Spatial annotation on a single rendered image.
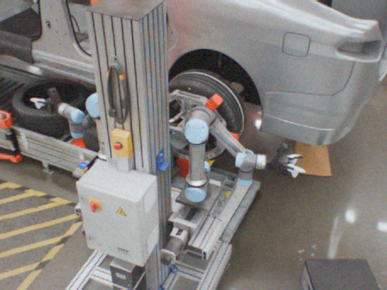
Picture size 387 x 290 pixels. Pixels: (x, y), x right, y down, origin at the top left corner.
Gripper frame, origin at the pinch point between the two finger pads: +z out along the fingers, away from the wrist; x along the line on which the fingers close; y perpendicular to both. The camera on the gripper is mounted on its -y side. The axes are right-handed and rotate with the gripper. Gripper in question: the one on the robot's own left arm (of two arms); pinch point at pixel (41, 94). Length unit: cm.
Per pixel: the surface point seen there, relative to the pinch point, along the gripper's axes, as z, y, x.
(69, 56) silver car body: 75, 18, 84
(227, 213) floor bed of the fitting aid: -89, 103, 100
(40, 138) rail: 70, 80, 46
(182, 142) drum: -67, 30, 60
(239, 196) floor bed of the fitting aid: -86, 100, 122
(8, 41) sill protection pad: 138, 20, 71
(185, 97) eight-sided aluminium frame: -59, 2, 70
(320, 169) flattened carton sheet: -120, 96, 204
